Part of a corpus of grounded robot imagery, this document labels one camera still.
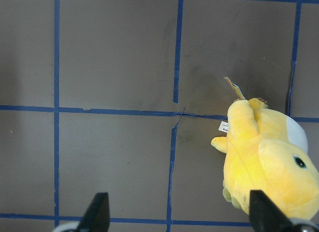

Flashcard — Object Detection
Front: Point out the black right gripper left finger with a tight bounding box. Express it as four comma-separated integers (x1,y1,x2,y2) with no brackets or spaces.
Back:
53,192,111,232

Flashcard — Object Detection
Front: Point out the yellow plush toy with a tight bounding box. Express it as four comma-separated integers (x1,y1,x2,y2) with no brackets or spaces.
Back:
211,84,319,220

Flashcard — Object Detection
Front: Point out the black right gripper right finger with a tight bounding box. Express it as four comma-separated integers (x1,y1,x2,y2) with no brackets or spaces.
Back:
249,189,319,232

